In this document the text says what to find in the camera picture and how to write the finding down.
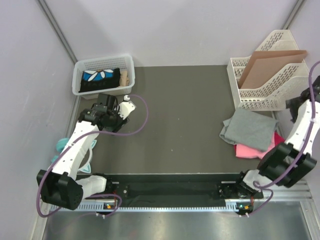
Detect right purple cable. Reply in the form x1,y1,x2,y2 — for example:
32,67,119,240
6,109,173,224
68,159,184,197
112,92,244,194
237,59,320,218

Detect black shirt with flower print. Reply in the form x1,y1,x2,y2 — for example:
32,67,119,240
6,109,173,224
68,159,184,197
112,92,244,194
79,68,121,93

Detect grey slotted cable duct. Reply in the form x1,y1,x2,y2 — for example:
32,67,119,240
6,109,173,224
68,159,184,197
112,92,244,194
50,201,253,213

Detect purple cable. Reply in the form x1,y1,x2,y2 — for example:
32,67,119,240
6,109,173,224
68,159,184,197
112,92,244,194
237,59,320,218
36,94,149,218

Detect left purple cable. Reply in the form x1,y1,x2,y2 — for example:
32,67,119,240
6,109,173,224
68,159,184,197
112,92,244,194
36,94,149,218

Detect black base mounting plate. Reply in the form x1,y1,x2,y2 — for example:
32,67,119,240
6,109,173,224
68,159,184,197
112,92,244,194
84,172,263,207

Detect white perforated plastic basket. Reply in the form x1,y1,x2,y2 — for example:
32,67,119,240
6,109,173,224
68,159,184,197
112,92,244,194
72,55,135,100

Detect aluminium frame rail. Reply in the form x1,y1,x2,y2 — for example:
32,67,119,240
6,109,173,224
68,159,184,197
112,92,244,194
31,181,320,240

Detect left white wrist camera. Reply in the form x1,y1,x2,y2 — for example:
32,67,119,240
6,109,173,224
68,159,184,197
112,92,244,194
118,95,136,120

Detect beige folded cloth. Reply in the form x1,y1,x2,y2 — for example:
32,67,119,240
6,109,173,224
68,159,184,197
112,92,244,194
119,70,130,87

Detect grey t shirt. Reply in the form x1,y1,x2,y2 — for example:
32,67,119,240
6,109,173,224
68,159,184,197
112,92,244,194
219,108,278,152

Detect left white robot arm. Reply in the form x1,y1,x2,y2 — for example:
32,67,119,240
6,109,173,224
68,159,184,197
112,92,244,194
36,93,136,210

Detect light pink folded shirt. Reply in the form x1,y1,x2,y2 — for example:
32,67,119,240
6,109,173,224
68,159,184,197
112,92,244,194
234,135,275,159

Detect magenta folded shirt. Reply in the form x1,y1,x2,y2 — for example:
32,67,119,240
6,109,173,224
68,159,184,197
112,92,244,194
233,131,286,160

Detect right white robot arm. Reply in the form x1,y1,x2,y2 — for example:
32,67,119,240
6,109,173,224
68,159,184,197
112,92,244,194
233,78,320,198

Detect teal cat ear headphones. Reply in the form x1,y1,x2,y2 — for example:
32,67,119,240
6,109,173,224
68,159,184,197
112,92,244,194
50,137,98,174

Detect brown cardboard sheet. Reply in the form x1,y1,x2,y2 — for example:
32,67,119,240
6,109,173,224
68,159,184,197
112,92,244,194
238,50,308,89

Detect white file organizer rack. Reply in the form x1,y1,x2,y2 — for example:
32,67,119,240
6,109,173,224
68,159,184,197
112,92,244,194
227,29,309,111

